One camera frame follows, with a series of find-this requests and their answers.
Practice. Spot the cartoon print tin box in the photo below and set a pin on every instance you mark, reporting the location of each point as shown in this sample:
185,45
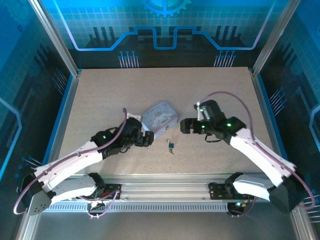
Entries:
160,118

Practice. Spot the small teal padlock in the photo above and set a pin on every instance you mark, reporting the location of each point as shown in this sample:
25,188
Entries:
171,145

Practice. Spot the small metal key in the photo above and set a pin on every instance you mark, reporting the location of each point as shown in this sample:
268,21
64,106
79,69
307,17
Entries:
171,151

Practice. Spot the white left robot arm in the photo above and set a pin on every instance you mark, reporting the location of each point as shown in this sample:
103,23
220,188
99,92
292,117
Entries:
65,162

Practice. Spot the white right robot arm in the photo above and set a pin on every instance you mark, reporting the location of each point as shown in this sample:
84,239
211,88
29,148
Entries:
260,157

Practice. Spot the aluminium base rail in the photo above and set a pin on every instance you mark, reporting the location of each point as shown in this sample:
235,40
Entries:
162,186

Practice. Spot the aluminium side rail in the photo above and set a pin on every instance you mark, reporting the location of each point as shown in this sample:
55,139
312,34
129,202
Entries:
262,105
67,105

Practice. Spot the aluminium frame post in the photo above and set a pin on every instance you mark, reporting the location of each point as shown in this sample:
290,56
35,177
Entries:
55,40
275,40

